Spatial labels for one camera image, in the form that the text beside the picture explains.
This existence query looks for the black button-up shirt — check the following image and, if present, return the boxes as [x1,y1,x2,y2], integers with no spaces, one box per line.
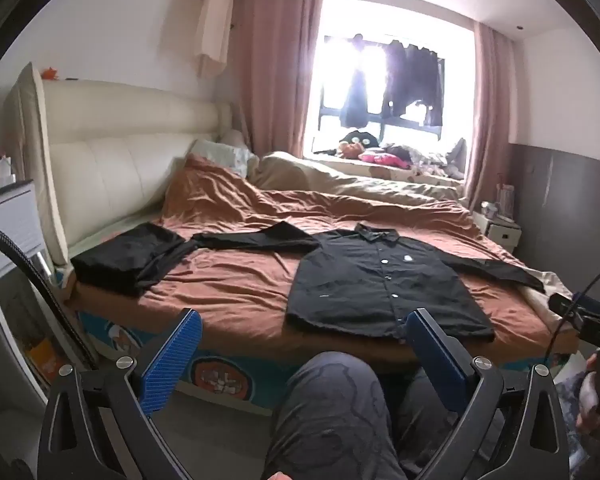
[193,222,544,342]

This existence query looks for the folded black clothes pile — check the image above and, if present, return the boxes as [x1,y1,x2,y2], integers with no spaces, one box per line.
[71,222,197,297]

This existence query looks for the pink clothes on sill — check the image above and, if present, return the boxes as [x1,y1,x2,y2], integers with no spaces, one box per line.
[358,150,411,169]

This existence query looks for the person right hand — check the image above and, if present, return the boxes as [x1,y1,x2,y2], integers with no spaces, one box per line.
[577,353,600,434]

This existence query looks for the brown bed blanket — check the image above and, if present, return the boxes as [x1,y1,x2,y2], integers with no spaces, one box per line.
[71,156,550,364]

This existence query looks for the person leg dark pants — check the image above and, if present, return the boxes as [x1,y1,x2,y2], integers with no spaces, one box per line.
[260,350,462,480]

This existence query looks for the white nightstand right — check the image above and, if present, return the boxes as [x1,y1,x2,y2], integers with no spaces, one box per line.
[472,211,522,254]

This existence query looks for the white nightstand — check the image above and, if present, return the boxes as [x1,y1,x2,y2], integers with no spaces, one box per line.
[0,181,50,297]
[472,211,522,254]

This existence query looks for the pink right curtain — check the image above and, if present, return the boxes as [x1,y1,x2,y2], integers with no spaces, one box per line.
[466,22,518,210]

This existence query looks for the pink curtain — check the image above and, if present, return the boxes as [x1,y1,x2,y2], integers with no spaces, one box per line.
[466,22,518,210]
[233,0,323,157]

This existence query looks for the white nightstand left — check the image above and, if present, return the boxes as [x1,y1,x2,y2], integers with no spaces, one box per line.
[0,181,50,297]

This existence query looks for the cream padded headboard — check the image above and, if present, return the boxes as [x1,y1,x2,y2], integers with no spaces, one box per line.
[4,64,232,266]

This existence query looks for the black plush toy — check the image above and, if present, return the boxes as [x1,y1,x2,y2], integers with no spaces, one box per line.
[336,130,379,159]

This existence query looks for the light patterned pillow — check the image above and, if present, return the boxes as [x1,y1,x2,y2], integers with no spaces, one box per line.
[189,130,259,179]

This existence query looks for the beige duvet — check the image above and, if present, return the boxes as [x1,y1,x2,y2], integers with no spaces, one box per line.
[248,152,465,206]

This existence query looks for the dark hanging garment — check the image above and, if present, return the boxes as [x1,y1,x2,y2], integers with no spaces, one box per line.
[338,34,372,130]

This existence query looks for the dark hanging jacket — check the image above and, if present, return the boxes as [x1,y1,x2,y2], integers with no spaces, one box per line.
[381,40,444,128]

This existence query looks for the cream hanging garment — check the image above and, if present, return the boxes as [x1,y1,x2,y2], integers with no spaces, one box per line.
[194,0,234,79]

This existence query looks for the pink left curtain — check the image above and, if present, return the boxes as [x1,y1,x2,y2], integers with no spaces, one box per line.
[233,0,323,157]

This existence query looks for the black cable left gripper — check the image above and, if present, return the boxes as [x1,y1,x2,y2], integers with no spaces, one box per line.
[0,216,102,371]

